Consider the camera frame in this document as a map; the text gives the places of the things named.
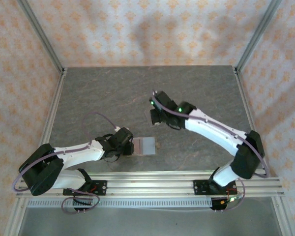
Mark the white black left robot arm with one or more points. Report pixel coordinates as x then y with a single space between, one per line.
86 152

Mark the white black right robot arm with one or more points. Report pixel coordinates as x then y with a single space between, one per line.
211 127

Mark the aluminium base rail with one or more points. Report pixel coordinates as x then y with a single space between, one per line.
150 182

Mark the black controller bracket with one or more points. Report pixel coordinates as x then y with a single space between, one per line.
82 202
217 205

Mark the aluminium table side rail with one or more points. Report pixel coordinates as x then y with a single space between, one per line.
54 118
248 118

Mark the aluminium frame post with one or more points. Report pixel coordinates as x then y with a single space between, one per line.
256 37
43 37

